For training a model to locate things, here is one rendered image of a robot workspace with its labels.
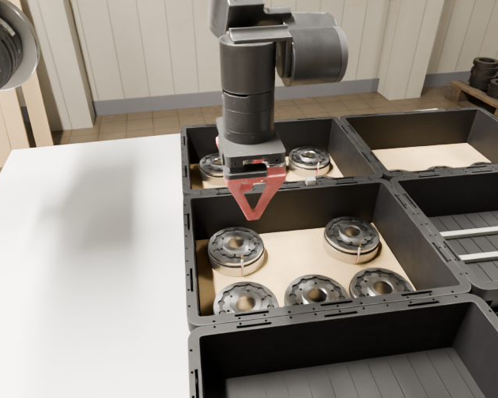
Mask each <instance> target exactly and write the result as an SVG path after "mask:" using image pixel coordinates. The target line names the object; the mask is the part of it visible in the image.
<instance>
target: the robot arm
mask: <svg viewBox="0 0 498 398"><path fill-rule="evenodd" d="M264 5H265V2H264V0H209V8H208V25H209V29H210V31H211V32H212V33H213V34H214V35H215V36H216V37H217V38H218V39H219V49H220V66H221V87H222V95H221V99H222V116H223V117H219V118H217V119H216V120H217V129H218V133H219V135H218V137H216V142H217V147H218V149H219V153H220V158H221V164H222V168H223V175H224V181H225V184H226V186H227V187H228V188H229V190H230V191H231V193H232V195H233V197H234V198H235V199H236V201H237V202H238V204H239V206H240V207H241V209H242V211H243V213H244V215H245V216H246V218H247V220H258V219H259V218H260V216H261V215H262V213H263V211H264V210H265V208H266V206H267V205H268V203H269V201H270V199H271V198H272V197H273V195H274V194H275V193H276V192H277V191H278V189H279V188H280V187H281V185H282V184H283V182H284V181H285V180H286V171H285V169H284V167H283V166H281V167H266V165H265V164H264V163H263V162H262V161H263V160H264V159H267V162H268V164H277V163H284V162H285V147H284V145H283V144H282V142H281V139H280V137H279V136H278V134H277V131H276V130H275V128H274V90H275V69H277V74H278V76H279V77H280V78H281V80H282V82H283V84H284V86H286V87H292V86H301V85H310V84H327V83H336V82H340V81H341V80H342V79H343V77H344V76H345V72H346V69H347V65H348V58H349V49H348V43H347V39H346V36H345V33H344V31H343V29H342V28H341V27H339V26H338V25H337V22H336V19H335V17H334V16H333V15H332V14H330V13H317V12H292V10H291V7H276V8H266V7H264ZM244 160H252V164H243V162H244ZM262 182H264V183H266V188H265V189H264V191H263V193H262V196H261V197H260V199H259V201H258V204H257V205H256V207H255V208H254V209H251V207H250V205H249V204H248V202H247V199H246V197H245V196H244V194H243V191H250V190H251V188H252V186H253V184H254V183H262Z"/></svg>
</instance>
